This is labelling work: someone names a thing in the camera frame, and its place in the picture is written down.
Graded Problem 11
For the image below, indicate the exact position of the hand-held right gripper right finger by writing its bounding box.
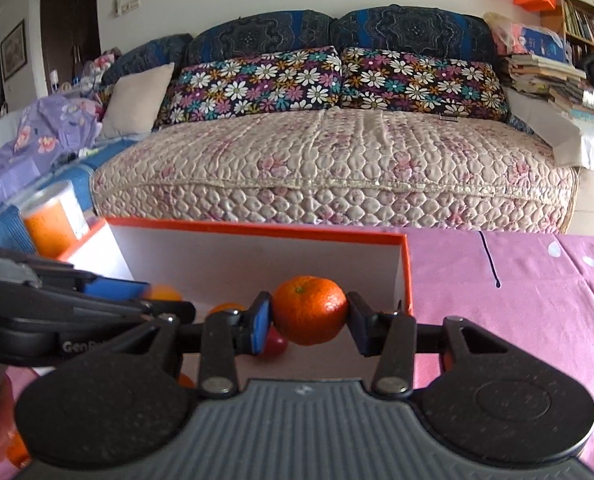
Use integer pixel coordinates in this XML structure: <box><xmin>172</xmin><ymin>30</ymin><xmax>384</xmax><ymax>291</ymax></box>
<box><xmin>346</xmin><ymin>292</ymin><xmax>515</xmax><ymax>396</ymax></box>

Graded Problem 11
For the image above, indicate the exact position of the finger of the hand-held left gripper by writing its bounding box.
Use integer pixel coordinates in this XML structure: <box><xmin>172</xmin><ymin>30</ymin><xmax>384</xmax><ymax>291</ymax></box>
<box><xmin>26</xmin><ymin>260</ymin><xmax>152</xmax><ymax>302</ymax></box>
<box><xmin>52</xmin><ymin>289</ymin><xmax>196</xmax><ymax>324</ymax></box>

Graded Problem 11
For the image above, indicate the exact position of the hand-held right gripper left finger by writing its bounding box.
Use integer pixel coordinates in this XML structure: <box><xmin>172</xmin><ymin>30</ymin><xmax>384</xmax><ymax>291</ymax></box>
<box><xmin>122</xmin><ymin>290</ymin><xmax>272</xmax><ymax>397</ymax></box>

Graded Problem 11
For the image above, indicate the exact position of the red apple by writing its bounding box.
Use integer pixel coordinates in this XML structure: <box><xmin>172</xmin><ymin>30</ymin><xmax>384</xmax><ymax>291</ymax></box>
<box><xmin>264</xmin><ymin>327</ymin><xmax>288</xmax><ymax>358</ymax></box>

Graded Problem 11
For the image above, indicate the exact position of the orange cardboard box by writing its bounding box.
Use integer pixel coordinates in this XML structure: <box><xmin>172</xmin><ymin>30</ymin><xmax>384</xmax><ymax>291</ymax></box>
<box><xmin>32</xmin><ymin>216</ymin><xmax>414</xmax><ymax>383</ymax></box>

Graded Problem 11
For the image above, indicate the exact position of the orange cylindrical canister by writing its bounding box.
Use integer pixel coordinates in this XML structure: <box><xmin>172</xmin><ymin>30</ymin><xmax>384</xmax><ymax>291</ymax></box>
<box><xmin>19</xmin><ymin>180</ymin><xmax>90</xmax><ymax>256</ymax></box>

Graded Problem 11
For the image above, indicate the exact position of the blue textured cloth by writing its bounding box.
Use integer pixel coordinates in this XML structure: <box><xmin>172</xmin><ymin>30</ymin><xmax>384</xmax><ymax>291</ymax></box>
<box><xmin>0</xmin><ymin>162</ymin><xmax>108</xmax><ymax>261</ymax></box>

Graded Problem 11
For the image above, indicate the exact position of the sofa with pink quilted cover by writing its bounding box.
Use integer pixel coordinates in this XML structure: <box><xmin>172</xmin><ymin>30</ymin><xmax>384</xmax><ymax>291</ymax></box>
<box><xmin>91</xmin><ymin>109</ymin><xmax>580</xmax><ymax>235</ymax></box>

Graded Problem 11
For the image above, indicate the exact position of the pink tablecloth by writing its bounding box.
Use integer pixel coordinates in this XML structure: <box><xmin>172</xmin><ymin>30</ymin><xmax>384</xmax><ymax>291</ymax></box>
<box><xmin>0</xmin><ymin>230</ymin><xmax>594</xmax><ymax>480</ymax></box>

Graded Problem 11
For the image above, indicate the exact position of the purple floral blanket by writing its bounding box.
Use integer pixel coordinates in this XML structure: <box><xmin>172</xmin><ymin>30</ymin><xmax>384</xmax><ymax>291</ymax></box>
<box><xmin>0</xmin><ymin>95</ymin><xmax>102</xmax><ymax>201</ymax></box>

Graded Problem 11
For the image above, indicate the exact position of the cream pillow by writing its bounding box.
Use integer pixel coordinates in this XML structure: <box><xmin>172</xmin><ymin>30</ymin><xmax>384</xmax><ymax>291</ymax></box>
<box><xmin>99</xmin><ymin>62</ymin><xmax>176</xmax><ymax>141</ymax></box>

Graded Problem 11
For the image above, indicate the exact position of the pink and white plush toy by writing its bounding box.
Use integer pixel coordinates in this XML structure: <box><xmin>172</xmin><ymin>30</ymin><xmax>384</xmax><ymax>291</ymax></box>
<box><xmin>92</xmin><ymin>49</ymin><xmax>122</xmax><ymax>74</ymax></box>

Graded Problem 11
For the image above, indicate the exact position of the dark blue patterned cushion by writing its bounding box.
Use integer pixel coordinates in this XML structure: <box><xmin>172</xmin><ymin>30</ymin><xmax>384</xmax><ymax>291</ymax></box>
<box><xmin>331</xmin><ymin>6</ymin><xmax>498</xmax><ymax>63</ymax></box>
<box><xmin>99</xmin><ymin>34</ymin><xmax>194</xmax><ymax>86</ymax></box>
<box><xmin>187</xmin><ymin>10</ymin><xmax>335</xmax><ymax>67</ymax></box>

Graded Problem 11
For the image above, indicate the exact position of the floral daisy pillow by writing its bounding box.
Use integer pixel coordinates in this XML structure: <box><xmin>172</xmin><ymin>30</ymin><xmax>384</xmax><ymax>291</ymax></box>
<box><xmin>154</xmin><ymin>46</ymin><xmax>342</xmax><ymax>128</ymax></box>
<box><xmin>339</xmin><ymin>47</ymin><xmax>508</xmax><ymax>122</ymax></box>

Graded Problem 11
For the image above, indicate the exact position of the beige side cabinet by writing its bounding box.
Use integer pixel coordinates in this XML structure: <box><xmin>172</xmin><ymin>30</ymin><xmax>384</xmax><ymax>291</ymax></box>
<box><xmin>562</xmin><ymin>165</ymin><xmax>594</xmax><ymax>236</ymax></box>

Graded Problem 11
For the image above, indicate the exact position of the dark wooden door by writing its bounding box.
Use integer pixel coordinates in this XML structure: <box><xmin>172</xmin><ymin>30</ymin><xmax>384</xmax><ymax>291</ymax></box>
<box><xmin>41</xmin><ymin>0</ymin><xmax>102</xmax><ymax>93</ymax></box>

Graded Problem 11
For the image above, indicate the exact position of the white cloth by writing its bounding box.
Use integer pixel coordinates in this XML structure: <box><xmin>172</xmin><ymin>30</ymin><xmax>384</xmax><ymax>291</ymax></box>
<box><xmin>504</xmin><ymin>87</ymin><xmax>594</xmax><ymax>181</ymax></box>

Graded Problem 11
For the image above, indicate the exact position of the stack of books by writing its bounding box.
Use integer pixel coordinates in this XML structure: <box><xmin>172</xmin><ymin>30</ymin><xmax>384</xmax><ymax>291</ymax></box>
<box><xmin>499</xmin><ymin>52</ymin><xmax>594</xmax><ymax>133</ymax></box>

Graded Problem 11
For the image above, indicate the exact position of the pink and white plastic bag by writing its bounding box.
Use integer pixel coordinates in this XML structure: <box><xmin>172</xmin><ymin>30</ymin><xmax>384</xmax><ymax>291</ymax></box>
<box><xmin>483</xmin><ymin>12</ymin><xmax>516</xmax><ymax>56</ymax></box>

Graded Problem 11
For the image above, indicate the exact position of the blue flat box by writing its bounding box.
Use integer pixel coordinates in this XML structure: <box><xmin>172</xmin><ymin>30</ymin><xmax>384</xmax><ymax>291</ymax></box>
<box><xmin>512</xmin><ymin>22</ymin><xmax>570</xmax><ymax>63</ymax></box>

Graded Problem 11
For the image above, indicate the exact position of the framed wall picture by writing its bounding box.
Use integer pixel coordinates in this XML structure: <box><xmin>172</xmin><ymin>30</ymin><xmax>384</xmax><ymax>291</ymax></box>
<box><xmin>0</xmin><ymin>19</ymin><xmax>26</xmax><ymax>82</ymax></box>

